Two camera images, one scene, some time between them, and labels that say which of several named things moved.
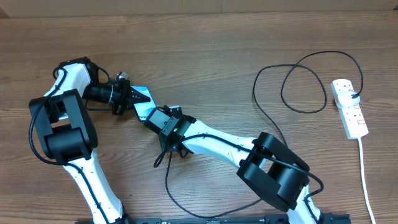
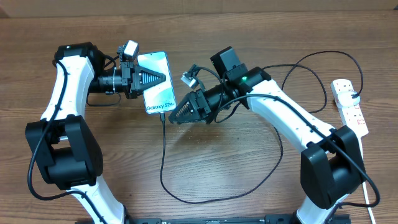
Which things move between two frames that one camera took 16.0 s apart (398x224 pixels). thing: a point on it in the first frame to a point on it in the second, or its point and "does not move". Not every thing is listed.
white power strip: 352,118 does not move
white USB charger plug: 346,99 does not move
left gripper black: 125,98 to 129,80
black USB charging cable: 214,138 to 274,126
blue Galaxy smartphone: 143,109 to 161,98
